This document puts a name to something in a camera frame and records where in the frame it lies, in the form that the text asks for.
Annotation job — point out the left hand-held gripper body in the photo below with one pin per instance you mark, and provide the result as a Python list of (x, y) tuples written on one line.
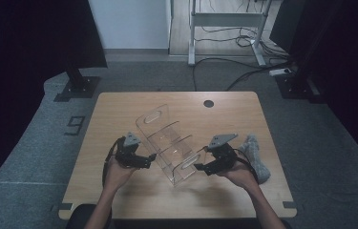
[(127, 152)]

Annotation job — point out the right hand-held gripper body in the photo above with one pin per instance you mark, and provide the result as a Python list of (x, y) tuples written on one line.
[(226, 156)]

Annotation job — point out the clear acrylic divided organizer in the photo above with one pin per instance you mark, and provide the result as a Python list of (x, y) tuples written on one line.
[(170, 146)]

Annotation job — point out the grey fluffy cloth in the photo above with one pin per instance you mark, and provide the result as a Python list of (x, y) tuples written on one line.
[(256, 159)]

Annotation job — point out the person's right hand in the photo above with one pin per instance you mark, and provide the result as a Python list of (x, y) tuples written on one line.
[(238, 176)]

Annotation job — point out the person's left hand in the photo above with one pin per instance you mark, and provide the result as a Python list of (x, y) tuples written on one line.
[(116, 176)]

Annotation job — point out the black stand base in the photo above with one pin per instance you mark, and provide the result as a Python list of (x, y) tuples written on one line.
[(294, 87), (79, 87)]

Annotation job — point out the person's left leg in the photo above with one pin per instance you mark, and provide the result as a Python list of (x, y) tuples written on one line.
[(78, 219)]

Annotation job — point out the white power strip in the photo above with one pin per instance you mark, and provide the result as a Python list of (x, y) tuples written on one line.
[(280, 72)]

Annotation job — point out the dark curtain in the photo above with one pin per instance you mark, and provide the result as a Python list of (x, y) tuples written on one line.
[(342, 63), (24, 63)]

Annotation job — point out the white desk frame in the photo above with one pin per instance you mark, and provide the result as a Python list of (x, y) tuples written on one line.
[(227, 19)]

